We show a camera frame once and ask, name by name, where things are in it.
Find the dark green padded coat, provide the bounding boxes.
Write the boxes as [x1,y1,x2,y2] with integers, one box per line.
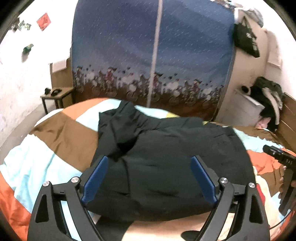
[87,101,255,221]

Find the pile of clothes on cabinet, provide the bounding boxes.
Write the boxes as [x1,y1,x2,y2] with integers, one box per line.
[241,76,283,132]

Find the wooden headboard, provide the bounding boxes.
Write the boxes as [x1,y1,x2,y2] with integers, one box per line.
[276,93,296,153]

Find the colour block bed sheet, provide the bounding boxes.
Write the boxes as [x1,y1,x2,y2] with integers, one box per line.
[1,98,295,240]

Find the white drawer cabinet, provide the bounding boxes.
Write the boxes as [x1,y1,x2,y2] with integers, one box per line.
[216,89,264,127]

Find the small wooden side table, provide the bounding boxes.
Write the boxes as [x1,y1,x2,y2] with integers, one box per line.
[40,87,75,114]

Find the black headphones on table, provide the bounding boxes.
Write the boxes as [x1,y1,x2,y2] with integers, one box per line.
[45,88,62,96]

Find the brown cardboard box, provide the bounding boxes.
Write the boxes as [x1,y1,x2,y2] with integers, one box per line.
[50,58,73,88]

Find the black bag on wardrobe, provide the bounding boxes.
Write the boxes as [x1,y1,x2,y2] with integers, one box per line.
[233,16,260,58]

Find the blue printed fabric wardrobe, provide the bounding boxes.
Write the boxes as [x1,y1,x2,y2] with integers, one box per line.
[71,1,234,121]

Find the black cable on bed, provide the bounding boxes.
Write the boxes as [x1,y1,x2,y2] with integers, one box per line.
[269,208,295,230]

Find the wall sticker cluster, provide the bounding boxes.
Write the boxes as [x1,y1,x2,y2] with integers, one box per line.
[10,18,31,32]

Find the red paper wall decoration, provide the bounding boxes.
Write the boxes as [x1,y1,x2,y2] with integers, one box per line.
[37,13,51,31]

